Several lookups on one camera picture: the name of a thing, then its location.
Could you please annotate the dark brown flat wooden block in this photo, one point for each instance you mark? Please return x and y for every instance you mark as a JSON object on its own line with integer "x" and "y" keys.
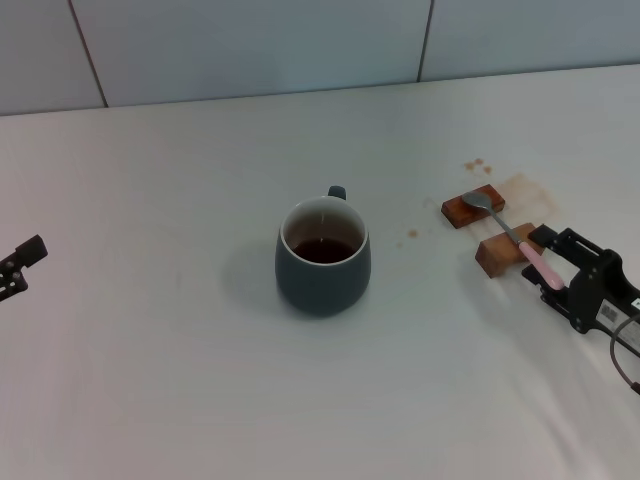
{"x": 465, "y": 210}

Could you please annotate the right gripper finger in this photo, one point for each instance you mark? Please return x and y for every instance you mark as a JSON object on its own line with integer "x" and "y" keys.
{"x": 570, "y": 245}
{"x": 547, "y": 296}

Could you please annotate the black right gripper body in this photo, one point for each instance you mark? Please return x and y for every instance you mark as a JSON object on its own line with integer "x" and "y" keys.
{"x": 600, "y": 290}

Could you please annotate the dark coffee liquid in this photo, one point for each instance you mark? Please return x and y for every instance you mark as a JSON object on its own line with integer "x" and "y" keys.
{"x": 322, "y": 251}

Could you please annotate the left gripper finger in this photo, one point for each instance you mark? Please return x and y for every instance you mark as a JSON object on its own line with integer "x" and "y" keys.
{"x": 20, "y": 265}

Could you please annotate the light brown notched wooden block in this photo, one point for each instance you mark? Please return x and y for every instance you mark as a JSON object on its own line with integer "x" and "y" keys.
{"x": 497, "y": 257}

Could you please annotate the grey ceramic cup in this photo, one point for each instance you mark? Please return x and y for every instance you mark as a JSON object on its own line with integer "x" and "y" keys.
{"x": 320, "y": 287}

